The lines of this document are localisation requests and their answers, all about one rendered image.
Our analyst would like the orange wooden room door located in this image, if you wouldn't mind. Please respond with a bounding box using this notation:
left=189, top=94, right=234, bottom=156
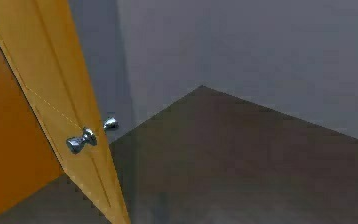
left=0, top=0, right=132, bottom=224

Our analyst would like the silver round door knob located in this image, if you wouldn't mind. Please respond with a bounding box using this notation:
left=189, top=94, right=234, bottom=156
left=65, top=126, right=98, bottom=155
left=102, top=116, right=120, bottom=132

